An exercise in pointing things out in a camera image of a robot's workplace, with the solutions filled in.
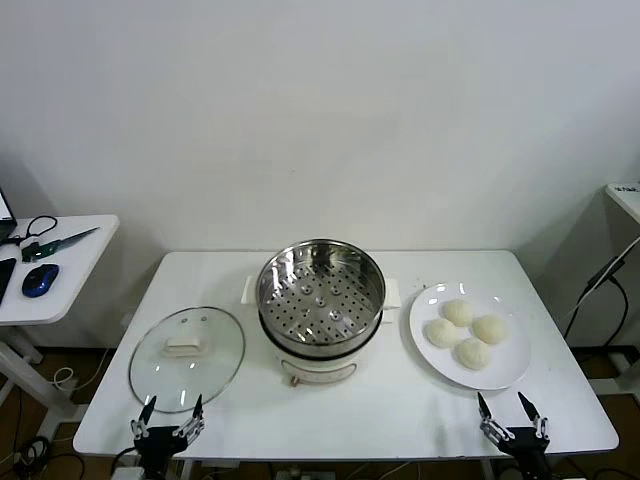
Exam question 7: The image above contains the stainless steel steamer basket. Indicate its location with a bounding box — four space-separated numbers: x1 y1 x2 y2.
256 239 387 352

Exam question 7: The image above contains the white floor power strip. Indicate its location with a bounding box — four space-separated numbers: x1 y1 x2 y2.
277 464 341 480

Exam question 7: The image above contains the cream electric cooking pot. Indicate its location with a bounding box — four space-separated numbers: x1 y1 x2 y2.
241 274 403 389

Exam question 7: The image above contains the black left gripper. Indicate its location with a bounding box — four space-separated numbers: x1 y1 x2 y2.
130 393 207 474

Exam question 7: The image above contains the white steamed baozi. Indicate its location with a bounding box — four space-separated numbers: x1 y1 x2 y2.
424 318 461 349
472 314 509 345
443 298 474 327
453 337 492 372

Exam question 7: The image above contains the white round plate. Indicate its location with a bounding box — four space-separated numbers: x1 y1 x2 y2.
408 282 532 391

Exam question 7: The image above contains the white floor cable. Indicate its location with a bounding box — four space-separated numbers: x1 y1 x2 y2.
52 344 112 389

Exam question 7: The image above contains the open laptop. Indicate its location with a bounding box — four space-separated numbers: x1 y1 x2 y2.
0 185 19 242

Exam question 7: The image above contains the black floor cable bundle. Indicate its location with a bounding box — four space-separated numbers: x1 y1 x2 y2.
9 433 86 480

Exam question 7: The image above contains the white table base frame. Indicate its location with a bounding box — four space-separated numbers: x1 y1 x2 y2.
589 349 640 399

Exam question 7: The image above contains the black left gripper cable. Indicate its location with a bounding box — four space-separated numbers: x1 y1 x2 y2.
112 446 141 480

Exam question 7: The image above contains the blue computer mouse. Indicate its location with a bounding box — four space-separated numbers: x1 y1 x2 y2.
21 263 60 297

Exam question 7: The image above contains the white table with label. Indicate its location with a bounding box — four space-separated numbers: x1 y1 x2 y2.
605 182 640 221

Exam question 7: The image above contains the black looped cable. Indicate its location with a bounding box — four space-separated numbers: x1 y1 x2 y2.
13 215 58 246

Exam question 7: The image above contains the black flat device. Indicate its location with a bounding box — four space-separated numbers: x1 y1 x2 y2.
0 257 17 306

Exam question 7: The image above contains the glass lid with cream handle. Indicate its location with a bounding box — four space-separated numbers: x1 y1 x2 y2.
128 305 247 414

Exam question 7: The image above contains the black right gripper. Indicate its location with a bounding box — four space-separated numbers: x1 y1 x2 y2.
476 391 550 480

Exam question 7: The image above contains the white side table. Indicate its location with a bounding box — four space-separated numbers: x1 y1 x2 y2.
0 214 120 441

